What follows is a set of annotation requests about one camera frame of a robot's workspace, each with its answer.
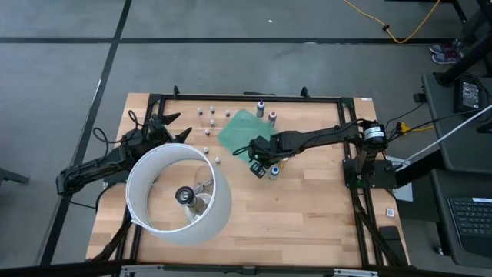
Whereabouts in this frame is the black desk support beam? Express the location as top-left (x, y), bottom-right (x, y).
top-left (394, 149), bottom-right (443, 189)

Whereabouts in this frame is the long yellow extension cord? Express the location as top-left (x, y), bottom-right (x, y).
top-left (343, 0), bottom-right (442, 45)

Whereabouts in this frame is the white lamp shade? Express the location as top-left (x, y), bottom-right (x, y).
top-left (125, 142), bottom-right (233, 247)

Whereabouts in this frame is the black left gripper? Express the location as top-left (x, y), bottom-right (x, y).
top-left (145, 112), bottom-right (192, 144)

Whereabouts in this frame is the green translucent plastic tray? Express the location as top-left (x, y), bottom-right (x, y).
top-left (217, 108), bottom-right (278, 165)

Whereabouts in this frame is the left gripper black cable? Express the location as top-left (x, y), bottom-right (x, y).
top-left (91, 110), bottom-right (144, 155)

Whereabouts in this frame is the black aluminium table frame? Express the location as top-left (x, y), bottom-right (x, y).
top-left (87, 93), bottom-right (411, 270)

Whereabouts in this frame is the white cable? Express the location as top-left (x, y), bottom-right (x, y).
top-left (394, 103), bottom-right (492, 169)

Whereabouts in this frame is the black desk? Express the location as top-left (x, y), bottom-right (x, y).
top-left (421, 72), bottom-right (492, 175)
top-left (430, 168), bottom-right (492, 270)

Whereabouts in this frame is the black power cable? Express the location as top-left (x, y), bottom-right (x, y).
top-left (399, 108), bottom-right (492, 134)

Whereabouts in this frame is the black keyboard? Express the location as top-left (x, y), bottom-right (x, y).
top-left (447, 196), bottom-right (492, 259)

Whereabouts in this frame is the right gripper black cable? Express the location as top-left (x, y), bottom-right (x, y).
top-left (231, 144), bottom-right (254, 157)

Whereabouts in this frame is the person's shoe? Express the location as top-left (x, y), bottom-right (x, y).
top-left (430, 52), bottom-right (462, 65)
top-left (428, 42), bottom-right (460, 55)

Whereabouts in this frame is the black floor cable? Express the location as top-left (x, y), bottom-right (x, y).
top-left (68, 183), bottom-right (112, 212)

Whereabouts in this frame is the grey chair base leg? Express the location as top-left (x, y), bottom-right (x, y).
top-left (0, 167), bottom-right (31, 185)

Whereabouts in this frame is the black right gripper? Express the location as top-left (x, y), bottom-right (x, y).
top-left (248, 134), bottom-right (281, 179)

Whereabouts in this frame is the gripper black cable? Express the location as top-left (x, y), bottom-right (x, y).
top-left (231, 144), bottom-right (254, 157)
top-left (91, 110), bottom-right (144, 155)

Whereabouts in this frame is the thin black stand leg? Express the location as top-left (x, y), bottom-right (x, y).
top-left (450, 0), bottom-right (469, 25)

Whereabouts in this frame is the short yellow cord with plug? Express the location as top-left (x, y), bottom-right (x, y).
top-left (395, 121), bottom-right (435, 135)

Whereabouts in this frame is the thick black desk leg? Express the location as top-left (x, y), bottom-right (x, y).
top-left (434, 32), bottom-right (492, 88)

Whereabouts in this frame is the black flat rounded device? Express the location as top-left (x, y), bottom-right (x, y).
top-left (378, 225), bottom-right (403, 251)

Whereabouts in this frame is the black rig crossbar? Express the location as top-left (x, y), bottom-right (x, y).
top-left (0, 259), bottom-right (492, 277)

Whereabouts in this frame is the black power adapter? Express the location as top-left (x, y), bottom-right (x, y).
top-left (454, 75), bottom-right (486, 115)

